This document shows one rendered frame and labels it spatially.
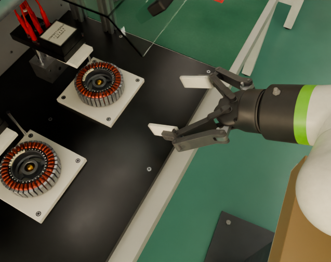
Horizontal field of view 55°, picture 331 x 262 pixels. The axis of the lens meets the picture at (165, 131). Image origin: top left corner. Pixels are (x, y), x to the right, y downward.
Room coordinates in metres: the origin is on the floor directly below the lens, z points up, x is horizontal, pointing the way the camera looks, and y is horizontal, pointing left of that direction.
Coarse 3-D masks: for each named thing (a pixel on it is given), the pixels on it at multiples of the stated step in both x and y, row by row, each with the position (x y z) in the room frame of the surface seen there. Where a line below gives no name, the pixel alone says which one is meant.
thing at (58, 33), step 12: (60, 24) 0.53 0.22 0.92; (12, 36) 0.52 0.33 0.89; (24, 36) 0.52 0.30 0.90; (36, 36) 0.52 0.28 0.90; (48, 36) 0.49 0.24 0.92; (60, 36) 0.49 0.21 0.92; (72, 36) 0.49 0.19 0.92; (36, 48) 0.49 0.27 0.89; (48, 48) 0.48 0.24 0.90; (60, 48) 0.46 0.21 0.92; (72, 48) 0.48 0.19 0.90; (84, 48) 0.50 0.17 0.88; (60, 60) 0.46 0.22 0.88; (72, 60) 0.46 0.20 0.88
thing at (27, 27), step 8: (24, 8) 0.56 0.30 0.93; (40, 8) 0.54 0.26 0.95; (24, 16) 0.50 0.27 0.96; (32, 16) 0.54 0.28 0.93; (24, 24) 0.52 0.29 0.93; (40, 24) 0.55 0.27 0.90; (48, 24) 0.54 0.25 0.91; (32, 32) 0.50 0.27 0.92; (40, 32) 0.52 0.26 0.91; (32, 40) 0.50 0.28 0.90
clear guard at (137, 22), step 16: (64, 0) 0.42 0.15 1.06; (80, 0) 0.42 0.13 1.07; (96, 0) 0.42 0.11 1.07; (112, 0) 0.42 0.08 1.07; (128, 0) 0.42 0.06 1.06; (144, 0) 0.44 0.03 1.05; (176, 0) 0.48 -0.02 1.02; (112, 16) 0.38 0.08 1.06; (128, 16) 0.40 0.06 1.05; (144, 16) 0.41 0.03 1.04; (160, 16) 0.43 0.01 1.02; (128, 32) 0.38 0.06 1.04; (144, 32) 0.39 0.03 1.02; (160, 32) 0.41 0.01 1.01; (144, 48) 0.37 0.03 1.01
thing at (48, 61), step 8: (48, 56) 0.53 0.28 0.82; (32, 64) 0.51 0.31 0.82; (40, 64) 0.50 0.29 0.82; (48, 64) 0.50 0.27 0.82; (56, 64) 0.52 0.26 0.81; (64, 64) 0.54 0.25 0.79; (40, 72) 0.50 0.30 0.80; (48, 72) 0.49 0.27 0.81; (56, 72) 0.51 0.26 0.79; (48, 80) 0.49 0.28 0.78
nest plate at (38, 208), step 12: (48, 144) 0.32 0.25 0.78; (60, 156) 0.29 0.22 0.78; (72, 156) 0.29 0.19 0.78; (72, 168) 0.26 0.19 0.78; (0, 180) 0.23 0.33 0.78; (24, 180) 0.23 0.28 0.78; (60, 180) 0.23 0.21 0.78; (72, 180) 0.24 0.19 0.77; (0, 192) 0.21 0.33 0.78; (48, 192) 0.21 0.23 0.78; (60, 192) 0.21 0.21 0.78; (12, 204) 0.18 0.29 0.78; (24, 204) 0.18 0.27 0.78; (36, 204) 0.18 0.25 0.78; (48, 204) 0.18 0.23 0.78; (36, 216) 0.16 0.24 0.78
